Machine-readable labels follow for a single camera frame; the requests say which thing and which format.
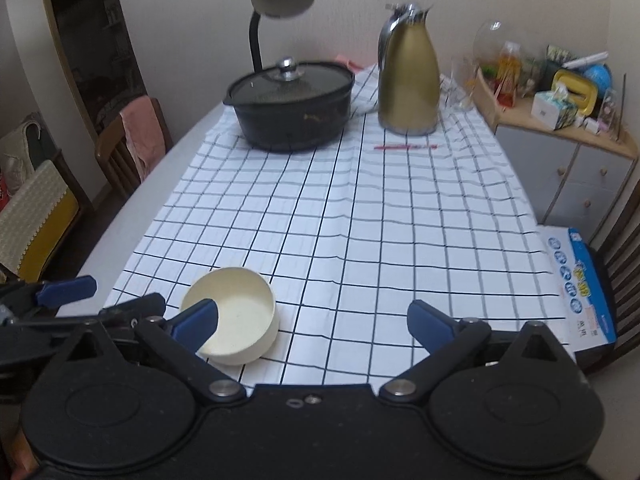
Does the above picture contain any patterned tissue packet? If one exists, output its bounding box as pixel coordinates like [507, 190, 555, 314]
[552, 89, 583, 129]

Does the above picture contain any pink cloth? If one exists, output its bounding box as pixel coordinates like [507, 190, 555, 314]
[120, 96, 166, 181]

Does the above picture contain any glass pot lid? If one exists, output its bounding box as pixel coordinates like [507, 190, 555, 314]
[229, 57, 353, 104]

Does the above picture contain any black cooking pot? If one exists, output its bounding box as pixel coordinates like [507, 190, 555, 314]
[223, 72, 356, 153]

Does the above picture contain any orange snack packet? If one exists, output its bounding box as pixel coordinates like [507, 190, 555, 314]
[495, 41, 523, 106]

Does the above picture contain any white tube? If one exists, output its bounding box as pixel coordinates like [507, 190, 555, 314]
[562, 51, 610, 69]

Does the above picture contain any clear glass globe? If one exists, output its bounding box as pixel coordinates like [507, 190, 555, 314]
[472, 20, 506, 68]

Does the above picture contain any thin dark stick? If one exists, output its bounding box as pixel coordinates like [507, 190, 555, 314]
[617, 72, 627, 141]

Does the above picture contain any blue white paper packet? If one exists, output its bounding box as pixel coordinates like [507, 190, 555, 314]
[537, 227, 621, 351]

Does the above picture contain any dark wooden shelf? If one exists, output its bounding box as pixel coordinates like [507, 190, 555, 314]
[37, 0, 151, 136]

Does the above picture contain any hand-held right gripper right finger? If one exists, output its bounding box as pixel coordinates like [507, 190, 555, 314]
[378, 299, 583, 401]

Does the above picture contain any white black checked tablecloth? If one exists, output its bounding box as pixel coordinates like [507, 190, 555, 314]
[102, 62, 576, 386]

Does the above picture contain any gold thermos jug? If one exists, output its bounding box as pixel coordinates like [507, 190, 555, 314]
[377, 2, 442, 136]

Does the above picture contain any clear plastic stand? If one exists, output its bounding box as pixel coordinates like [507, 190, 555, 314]
[597, 89, 621, 134]

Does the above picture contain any grey gooseneck desk lamp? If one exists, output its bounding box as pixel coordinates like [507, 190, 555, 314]
[248, 0, 317, 73]

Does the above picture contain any wooden organizer tray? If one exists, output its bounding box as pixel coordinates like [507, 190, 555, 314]
[472, 67, 518, 133]

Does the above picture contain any clear drinking glass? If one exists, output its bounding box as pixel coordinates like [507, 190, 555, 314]
[447, 57, 476, 112]

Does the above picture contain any yellow tissue box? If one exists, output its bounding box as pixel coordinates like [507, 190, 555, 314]
[550, 69, 598, 116]

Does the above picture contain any cream round bowl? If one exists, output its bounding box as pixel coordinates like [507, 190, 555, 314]
[180, 267, 279, 366]

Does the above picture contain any white handbag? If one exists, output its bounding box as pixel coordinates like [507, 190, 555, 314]
[0, 115, 61, 196]

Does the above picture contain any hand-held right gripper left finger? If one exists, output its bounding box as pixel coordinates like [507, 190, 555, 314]
[47, 299, 247, 403]

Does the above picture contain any white small box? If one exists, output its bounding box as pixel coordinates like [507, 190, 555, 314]
[531, 91, 561, 131]

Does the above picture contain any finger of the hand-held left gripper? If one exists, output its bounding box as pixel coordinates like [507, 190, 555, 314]
[60, 293, 167, 330]
[20, 275, 98, 309]

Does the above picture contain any grey wooden-top cabinet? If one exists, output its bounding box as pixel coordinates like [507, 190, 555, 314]
[492, 97, 640, 241]

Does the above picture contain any blue globe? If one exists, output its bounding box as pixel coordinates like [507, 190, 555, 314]
[582, 64, 612, 98]

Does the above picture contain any wooden chair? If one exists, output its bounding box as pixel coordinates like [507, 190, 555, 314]
[95, 96, 173, 201]
[575, 200, 640, 376]

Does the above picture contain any yellow cushioned seat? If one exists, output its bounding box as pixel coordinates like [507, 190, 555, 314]
[0, 160, 81, 283]

